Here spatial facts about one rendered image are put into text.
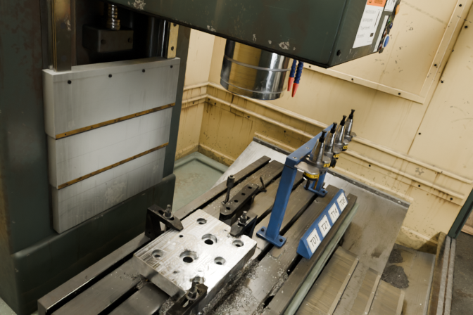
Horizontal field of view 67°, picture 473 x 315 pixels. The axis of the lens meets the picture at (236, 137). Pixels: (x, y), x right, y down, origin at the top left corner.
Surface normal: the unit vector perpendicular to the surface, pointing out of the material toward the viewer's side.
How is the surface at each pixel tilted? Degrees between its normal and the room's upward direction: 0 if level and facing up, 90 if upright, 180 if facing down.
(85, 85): 90
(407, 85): 90
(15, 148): 90
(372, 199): 24
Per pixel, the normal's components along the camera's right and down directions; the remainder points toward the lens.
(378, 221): -0.05, -0.70
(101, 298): 0.18, -0.89
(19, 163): 0.83, 0.36
